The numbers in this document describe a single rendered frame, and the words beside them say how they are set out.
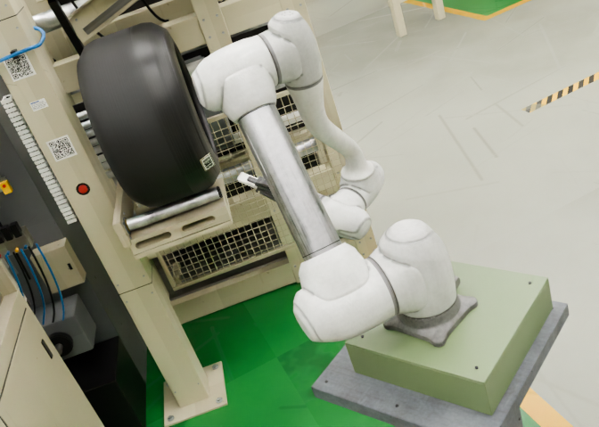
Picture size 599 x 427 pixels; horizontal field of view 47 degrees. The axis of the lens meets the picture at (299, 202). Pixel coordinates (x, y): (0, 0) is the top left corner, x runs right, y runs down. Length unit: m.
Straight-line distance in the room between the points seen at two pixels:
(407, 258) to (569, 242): 1.72
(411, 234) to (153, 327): 1.39
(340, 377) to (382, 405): 0.16
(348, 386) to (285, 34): 0.90
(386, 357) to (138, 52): 1.18
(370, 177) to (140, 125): 0.71
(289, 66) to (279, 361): 1.61
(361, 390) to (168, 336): 1.14
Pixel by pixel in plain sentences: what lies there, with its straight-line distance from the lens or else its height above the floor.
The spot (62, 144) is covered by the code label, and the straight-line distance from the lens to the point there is 2.42.
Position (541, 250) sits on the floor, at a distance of 3.23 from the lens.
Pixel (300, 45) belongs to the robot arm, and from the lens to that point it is 1.71.
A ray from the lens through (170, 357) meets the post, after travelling 2.85.
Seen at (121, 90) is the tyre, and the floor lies 1.37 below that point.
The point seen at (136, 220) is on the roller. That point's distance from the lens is 2.44.
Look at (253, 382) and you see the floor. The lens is 2.98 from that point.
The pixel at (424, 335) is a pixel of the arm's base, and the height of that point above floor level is 0.77.
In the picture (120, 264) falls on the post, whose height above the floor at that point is 0.74.
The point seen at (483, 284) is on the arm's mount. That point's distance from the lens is 1.88.
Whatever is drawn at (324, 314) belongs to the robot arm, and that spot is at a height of 0.96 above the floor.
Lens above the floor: 1.93
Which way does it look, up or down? 28 degrees down
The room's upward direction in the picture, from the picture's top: 19 degrees counter-clockwise
